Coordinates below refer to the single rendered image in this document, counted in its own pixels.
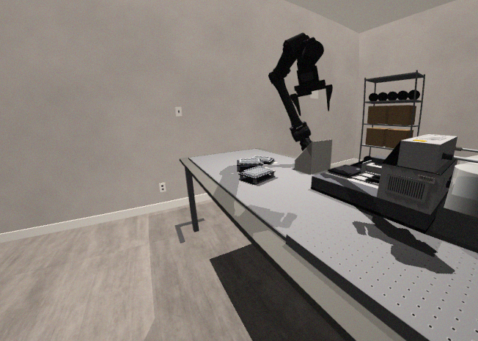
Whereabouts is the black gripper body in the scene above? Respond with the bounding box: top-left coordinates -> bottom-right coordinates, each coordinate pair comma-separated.
294,80 -> 332,97

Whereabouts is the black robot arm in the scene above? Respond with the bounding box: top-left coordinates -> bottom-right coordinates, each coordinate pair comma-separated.
268,33 -> 324,151

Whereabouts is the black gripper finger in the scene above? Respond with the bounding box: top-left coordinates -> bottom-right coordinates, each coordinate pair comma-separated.
290,94 -> 301,116
326,87 -> 333,111

